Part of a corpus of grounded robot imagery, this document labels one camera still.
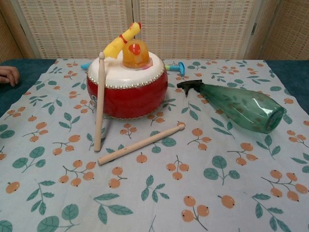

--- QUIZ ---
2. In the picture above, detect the orange jelly cup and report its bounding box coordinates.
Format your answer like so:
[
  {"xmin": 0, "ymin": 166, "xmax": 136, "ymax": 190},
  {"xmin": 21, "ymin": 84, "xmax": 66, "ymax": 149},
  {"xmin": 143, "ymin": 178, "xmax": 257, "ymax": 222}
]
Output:
[{"xmin": 121, "ymin": 40, "xmax": 152, "ymax": 68}]

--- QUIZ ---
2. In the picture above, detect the blue green water squirter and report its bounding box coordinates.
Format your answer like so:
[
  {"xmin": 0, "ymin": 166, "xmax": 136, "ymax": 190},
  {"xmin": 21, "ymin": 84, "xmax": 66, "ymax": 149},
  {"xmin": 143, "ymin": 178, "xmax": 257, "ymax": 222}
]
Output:
[{"xmin": 81, "ymin": 61, "xmax": 186, "ymax": 77}]

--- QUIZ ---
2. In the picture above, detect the yellow rubber chicken toy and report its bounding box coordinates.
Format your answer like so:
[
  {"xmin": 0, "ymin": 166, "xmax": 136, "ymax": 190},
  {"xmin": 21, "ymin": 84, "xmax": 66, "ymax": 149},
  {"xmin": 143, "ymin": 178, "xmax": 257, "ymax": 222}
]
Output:
[{"xmin": 102, "ymin": 21, "xmax": 143, "ymax": 60}]

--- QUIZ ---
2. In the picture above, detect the woven bamboo folding screen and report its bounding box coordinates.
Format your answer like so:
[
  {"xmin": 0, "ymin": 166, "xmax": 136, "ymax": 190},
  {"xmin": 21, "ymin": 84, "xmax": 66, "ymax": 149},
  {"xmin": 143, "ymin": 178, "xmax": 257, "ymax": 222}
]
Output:
[{"xmin": 0, "ymin": 0, "xmax": 309, "ymax": 61}]

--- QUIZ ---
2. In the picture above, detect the bystander bare hand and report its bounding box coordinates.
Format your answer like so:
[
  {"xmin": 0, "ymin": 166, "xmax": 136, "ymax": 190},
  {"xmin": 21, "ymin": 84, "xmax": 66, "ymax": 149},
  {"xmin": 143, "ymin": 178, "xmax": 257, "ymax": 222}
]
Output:
[{"xmin": 0, "ymin": 65, "xmax": 20, "ymax": 87}]

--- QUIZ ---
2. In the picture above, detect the red toy drum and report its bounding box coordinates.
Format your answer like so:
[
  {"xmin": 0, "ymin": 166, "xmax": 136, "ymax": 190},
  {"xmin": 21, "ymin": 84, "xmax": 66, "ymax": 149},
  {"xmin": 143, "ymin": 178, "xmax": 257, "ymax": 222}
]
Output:
[{"xmin": 86, "ymin": 50, "xmax": 169, "ymax": 119}]

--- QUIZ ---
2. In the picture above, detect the green plastic spray bottle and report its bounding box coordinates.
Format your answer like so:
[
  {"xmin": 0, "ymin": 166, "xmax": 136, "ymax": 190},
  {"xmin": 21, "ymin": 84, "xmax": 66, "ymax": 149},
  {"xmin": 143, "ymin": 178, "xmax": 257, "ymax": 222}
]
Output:
[{"xmin": 177, "ymin": 79, "xmax": 285, "ymax": 134}]

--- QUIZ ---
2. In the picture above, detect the wooden drumstick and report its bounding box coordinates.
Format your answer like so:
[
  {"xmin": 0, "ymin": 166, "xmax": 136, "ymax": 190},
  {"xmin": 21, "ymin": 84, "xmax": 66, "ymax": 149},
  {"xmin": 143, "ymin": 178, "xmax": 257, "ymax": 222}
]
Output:
[
  {"xmin": 98, "ymin": 122, "xmax": 186, "ymax": 166},
  {"xmin": 94, "ymin": 52, "xmax": 107, "ymax": 152}
]

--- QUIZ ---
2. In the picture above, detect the floral printed tablecloth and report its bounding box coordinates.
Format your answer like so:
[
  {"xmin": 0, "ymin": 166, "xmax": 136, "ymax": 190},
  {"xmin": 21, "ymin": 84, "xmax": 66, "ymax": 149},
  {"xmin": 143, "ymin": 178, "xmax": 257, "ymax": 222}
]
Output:
[{"xmin": 0, "ymin": 58, "xmax": 309, "ymax": 232}]

